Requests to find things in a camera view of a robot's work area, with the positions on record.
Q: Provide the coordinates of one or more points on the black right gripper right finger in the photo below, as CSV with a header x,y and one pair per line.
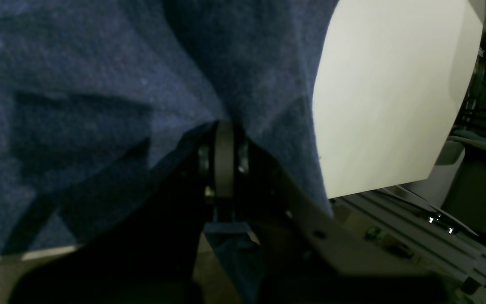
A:
x,y
310,258

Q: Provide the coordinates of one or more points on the aluminium table frame rail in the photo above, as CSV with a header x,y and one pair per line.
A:
x,y
426,229

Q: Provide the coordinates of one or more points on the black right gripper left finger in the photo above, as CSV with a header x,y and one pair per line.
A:
x,y
149,258

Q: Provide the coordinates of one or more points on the grey chair at right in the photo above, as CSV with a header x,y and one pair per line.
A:
x,y
457,183

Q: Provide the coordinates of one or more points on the dark blue t-shirt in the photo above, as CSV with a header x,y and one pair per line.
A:
x,y
101,99

